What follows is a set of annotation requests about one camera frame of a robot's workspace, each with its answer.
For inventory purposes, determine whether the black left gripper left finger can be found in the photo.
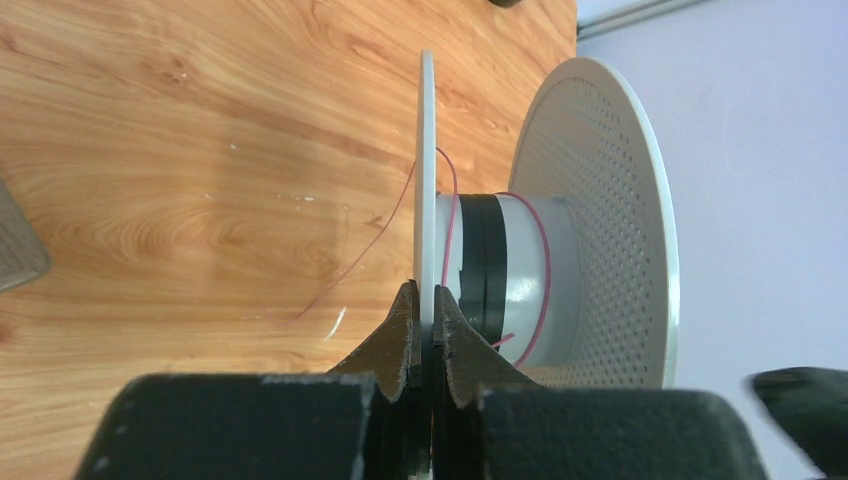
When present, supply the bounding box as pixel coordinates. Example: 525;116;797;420
329;280;422;479

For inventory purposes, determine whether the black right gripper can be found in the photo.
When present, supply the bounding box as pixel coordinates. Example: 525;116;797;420
749;367;847;477

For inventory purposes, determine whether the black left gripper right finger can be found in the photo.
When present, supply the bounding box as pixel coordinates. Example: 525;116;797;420
431;286;533;479

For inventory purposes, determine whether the white plastic cable spool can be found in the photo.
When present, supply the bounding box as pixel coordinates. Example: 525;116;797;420
412;51;680;388

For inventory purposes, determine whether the thin pink cable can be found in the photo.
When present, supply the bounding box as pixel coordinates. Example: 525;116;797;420
264;146;552;369

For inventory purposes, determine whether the wooden chessboard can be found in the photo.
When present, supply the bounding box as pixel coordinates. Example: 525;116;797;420
1;181;52;292

